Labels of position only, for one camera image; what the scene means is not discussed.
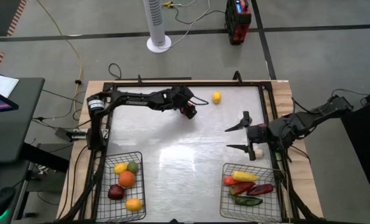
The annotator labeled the dark red apple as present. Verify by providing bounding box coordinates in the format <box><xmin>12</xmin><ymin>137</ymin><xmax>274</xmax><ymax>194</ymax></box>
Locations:
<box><xmin>107</xmin><ymin>184</ymin><xmax>126</xmax><ymax>200</ymax></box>

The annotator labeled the red and green pepper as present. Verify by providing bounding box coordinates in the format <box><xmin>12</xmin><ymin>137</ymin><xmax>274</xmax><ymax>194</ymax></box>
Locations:
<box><xmin>229</xmin><ymin>182</ymin><xmax>256</xmax><ymax>197</ymax></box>

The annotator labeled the dark red pepper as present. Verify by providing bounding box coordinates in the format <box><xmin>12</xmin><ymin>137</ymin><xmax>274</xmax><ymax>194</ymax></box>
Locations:
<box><xmin>246</xmin><ymin>183</ymin><xmax>275</xmax><ymax>197</ymax></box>

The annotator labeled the black cabinet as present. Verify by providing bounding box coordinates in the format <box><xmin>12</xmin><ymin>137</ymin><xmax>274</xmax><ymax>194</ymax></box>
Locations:
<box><xmin>340</xmin><ymin>85</ymin><xmax>370</xmax><ymax>212</ymax></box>

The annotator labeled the brass-coloured wire basket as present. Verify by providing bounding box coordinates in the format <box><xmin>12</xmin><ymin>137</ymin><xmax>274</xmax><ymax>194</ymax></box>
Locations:
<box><xmin>219</xmin><ymin>162</ymin><xmax>282</xmax><ymax>222</ymax></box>

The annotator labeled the black wire basket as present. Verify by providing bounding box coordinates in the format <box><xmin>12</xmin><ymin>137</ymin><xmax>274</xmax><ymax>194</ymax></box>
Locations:
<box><xmin>94</xmin><ymin>151</ymin><xmax>147</xmax><ymax>223</ymax></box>

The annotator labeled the large yellow-orange lemon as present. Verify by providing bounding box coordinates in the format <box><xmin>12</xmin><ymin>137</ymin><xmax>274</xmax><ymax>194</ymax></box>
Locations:
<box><xmin>125</xmin><ymin>198</ymin><xmax>143</xmax><ymax>212</ymax></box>

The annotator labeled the white paper sheet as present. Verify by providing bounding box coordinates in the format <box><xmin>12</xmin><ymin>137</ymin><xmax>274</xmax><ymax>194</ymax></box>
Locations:
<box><xmin>0</xmin><ymin>72</ymin><xmax>19</xmax><ymax>130</ymax></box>

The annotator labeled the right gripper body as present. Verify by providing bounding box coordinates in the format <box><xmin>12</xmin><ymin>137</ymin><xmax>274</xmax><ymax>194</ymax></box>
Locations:
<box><xmin>243</xmin><ymin>111</ymin><xmax>270</xmax><ymax>161</ymax></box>

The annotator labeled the black cable loop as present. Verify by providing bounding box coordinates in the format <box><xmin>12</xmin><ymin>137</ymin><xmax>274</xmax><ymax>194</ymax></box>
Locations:
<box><xmin>108</xmin><ymin>63</ymin><xmax>123</xmax><ymax>80</ymax></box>

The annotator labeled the black power adapter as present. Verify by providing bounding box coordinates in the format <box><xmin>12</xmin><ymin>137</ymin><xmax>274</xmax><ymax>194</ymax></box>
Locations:
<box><xmin>54</xmin><ymin>127</ymin><xmax>89</xmax><ymax>142</ymax></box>

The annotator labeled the green lime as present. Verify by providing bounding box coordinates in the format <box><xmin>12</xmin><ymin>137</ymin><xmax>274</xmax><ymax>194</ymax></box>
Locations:
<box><xmin>127</xmin><ymin>161</ymin><xmax>140</xmax><ymax>174</ymax></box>

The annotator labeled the white tower fan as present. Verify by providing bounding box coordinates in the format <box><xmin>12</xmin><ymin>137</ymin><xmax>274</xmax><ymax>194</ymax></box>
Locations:
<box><xmin>143</xmin><ymin>0</ymin><xmax>173</xmax><ymax>54</ymax></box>

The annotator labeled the white floor cable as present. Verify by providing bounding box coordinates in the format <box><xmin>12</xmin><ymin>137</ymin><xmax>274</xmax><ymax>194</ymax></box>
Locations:
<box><xmin>159</xmin><ymin>0</ymin><xmax>228</xmax><ymax>50</ymax></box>

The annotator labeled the black computer mouse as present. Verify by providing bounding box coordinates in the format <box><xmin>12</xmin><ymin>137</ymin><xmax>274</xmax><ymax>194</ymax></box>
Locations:
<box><xmin>0</xmin><ymin>185</ymin><xmax>16</xmax><ymax>218</ymax></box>

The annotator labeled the red black power station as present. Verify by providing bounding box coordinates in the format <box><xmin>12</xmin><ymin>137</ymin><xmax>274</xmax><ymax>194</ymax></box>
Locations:
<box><xmin>224</xmin><ymin>0</ymin><xmax>252</xmax><ymax>45</ymax></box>

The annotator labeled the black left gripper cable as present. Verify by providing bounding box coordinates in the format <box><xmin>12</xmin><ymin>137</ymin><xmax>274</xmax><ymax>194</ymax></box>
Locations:
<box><xmin>189</xmin><ymin>95</ymin><xmax>209</xmax><ymax>106</ymax></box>

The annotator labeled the orange fruit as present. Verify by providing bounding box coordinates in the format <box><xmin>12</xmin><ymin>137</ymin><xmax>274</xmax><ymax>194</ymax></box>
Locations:
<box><xmin>118</xmin><ymin>170</ymin><xmax>136</xmax><ymax>189</ymax></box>

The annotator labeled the black desk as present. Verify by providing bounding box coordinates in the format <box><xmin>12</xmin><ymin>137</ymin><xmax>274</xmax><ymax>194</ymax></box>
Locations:
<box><xmin>0</xmin><ymin>77</ymin><xmax>45</xmax><ymax>164</ymax></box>

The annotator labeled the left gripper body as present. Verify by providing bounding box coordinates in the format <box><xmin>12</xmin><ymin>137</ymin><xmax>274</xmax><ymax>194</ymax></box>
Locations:
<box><xmin>171</xmin><ymin>86</ymin><xmax>194</xmax><ymax>110</ymax></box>

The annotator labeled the yellow floor cable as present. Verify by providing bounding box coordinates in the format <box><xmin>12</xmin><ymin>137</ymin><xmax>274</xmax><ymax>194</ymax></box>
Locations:
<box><xmin>35</xmin><ymin>0</ymin><xmax>83</xmax><ymax>121</ymax></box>

